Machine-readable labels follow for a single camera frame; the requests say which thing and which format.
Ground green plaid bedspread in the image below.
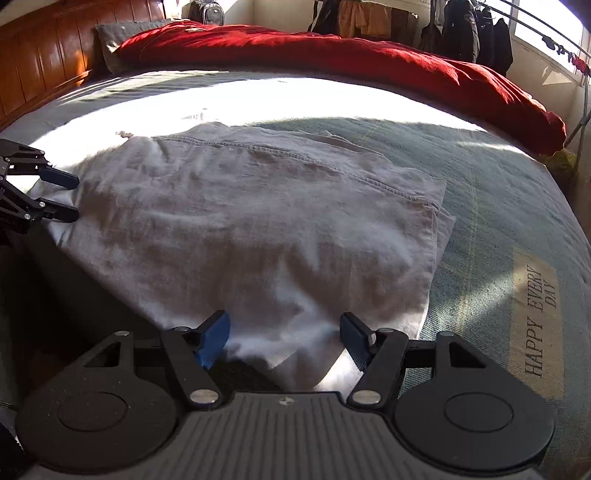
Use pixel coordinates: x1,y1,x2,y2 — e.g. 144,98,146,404
249,115,591,480

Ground grey backpack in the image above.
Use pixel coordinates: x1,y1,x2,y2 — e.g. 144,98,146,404
187,0,225,27

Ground grey pillow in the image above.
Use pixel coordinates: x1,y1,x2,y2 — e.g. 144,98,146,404
95,18,178,75

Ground row of hanging socks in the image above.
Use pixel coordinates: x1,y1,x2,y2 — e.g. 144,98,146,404
540,34,591,75

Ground wooden headboard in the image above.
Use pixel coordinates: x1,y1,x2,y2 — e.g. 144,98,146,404
0,0,167,131

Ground metal drying rack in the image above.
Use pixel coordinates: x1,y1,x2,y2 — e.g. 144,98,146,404
480,0,591,155

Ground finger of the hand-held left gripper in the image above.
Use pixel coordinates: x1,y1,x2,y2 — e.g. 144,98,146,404
0,178,80,232
0,138,80,191

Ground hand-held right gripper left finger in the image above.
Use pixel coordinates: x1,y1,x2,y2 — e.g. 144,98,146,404
83,311,230,409

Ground yellow hanging clothes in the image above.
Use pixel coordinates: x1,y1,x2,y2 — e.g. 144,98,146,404
337,0,419,44

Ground grey bed sheet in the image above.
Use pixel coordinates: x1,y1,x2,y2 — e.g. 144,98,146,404
0,69,513,185

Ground yellow-green bag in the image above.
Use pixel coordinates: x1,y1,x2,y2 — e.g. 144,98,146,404
547,148,579,182

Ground small dark hanging bag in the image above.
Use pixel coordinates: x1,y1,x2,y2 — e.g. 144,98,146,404
418,21,443,54

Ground dark hanging jacket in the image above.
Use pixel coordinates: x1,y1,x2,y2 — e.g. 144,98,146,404
475,7,515,77

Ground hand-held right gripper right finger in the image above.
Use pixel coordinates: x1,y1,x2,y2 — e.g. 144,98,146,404
340,312,500,409

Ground red duvet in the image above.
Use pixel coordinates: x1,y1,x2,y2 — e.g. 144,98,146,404
113,21,568,157

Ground black shoulder bag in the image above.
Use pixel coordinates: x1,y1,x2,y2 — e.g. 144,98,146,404
308,0,342,36

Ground white printed t-shirt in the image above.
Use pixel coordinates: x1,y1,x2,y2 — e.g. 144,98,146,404
28,122,458,393

